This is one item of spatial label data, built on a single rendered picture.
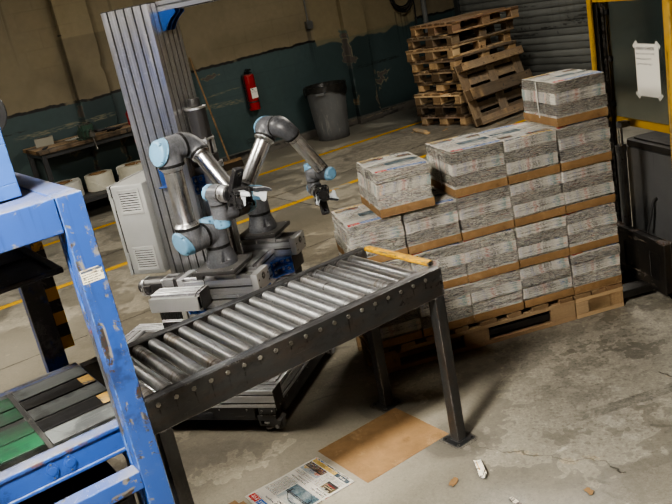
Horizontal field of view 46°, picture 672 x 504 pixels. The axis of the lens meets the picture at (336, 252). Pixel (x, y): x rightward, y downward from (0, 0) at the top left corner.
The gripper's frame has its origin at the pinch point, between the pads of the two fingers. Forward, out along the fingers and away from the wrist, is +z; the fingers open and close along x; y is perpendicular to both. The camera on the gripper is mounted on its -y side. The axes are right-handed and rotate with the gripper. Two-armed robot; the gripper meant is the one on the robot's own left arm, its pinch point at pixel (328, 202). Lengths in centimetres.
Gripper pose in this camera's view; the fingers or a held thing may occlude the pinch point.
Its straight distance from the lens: 431.1
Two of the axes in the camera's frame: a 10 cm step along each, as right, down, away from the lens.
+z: 2.7, 2.5, -9.3
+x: 9.4, -2.6, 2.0
